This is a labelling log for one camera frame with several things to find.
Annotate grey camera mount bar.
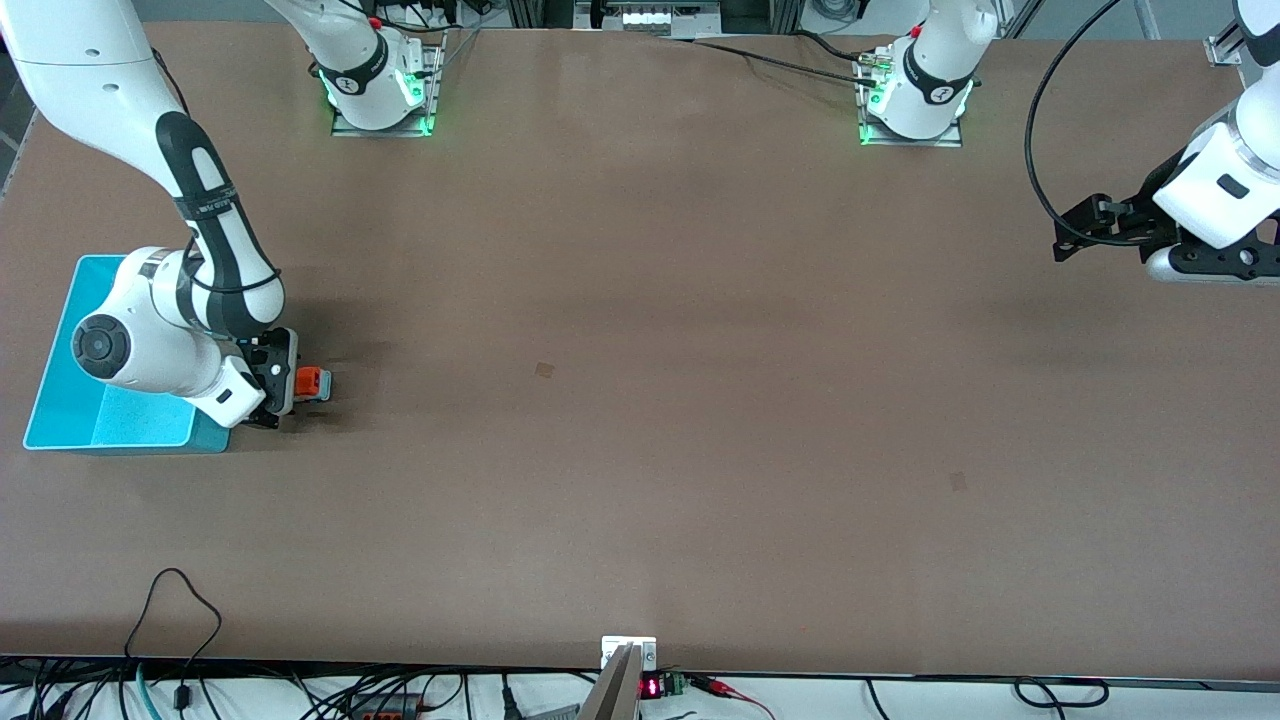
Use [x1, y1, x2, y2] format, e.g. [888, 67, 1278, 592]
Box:
[578, 643, 641, 720]

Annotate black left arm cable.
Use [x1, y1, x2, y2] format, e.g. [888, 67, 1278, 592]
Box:
[1026, 0, 1151, 248]

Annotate aluminium frame rail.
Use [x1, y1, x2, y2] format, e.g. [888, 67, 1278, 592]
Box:
[1205, 18, 1251, 66]

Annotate black cable with inline block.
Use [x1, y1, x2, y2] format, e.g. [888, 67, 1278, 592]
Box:
[122, 568, 223, 713]

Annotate black and orange power strip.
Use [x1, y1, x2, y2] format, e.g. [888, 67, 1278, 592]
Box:
[345, 690, 431, 720]

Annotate white bracket plate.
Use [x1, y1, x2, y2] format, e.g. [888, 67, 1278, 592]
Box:
[601, 636, 658, 671]

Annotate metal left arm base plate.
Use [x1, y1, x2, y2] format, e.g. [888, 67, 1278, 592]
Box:
[858, 50, 964, 149]

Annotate thick short black cable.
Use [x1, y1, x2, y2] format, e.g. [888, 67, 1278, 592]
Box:
[790, 28, 871, 63]

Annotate blue plastic box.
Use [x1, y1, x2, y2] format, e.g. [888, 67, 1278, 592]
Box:
[22, 255, 233, 456]

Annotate red clip leads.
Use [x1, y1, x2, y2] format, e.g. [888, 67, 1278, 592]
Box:
[690, 675, 776, 720]

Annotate black looped cable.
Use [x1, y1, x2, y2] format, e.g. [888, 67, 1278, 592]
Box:
[1012, 677, 1111, 711]

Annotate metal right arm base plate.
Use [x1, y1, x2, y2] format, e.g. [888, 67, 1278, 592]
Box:
[330, 30, 439, 138]

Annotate long thin black cable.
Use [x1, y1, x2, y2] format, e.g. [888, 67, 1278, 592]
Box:
[660, 36, 881, 86]

